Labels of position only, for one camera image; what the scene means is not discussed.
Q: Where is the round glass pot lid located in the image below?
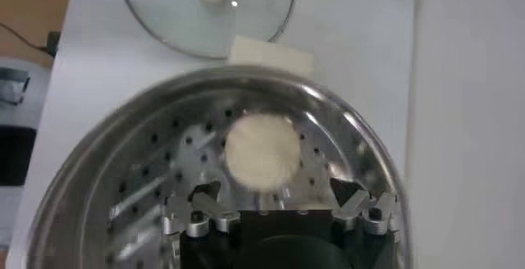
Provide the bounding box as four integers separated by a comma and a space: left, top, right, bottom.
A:
117, 0, 297, 61

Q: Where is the cream electric cooker pot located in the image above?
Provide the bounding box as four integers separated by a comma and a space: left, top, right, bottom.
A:
227, 34, 316, 79

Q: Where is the white grey robot base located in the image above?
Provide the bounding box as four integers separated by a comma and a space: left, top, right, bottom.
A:
0, 56, 54, 251

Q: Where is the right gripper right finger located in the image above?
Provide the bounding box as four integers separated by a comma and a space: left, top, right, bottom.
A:
330, 176, 401, 233

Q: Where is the black floor cable with plug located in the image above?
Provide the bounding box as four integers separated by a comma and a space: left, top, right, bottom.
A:
0, 22, 62, 58

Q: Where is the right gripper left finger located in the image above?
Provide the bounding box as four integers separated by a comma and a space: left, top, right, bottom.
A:
186, 179, 243, 239

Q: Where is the white steamed baozi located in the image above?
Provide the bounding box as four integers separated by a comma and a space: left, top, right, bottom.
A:
223, 112, 303, 193

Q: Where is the perforated steel steamer basket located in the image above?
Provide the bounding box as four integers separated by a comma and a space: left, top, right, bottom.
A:
24, 65, 411, 269

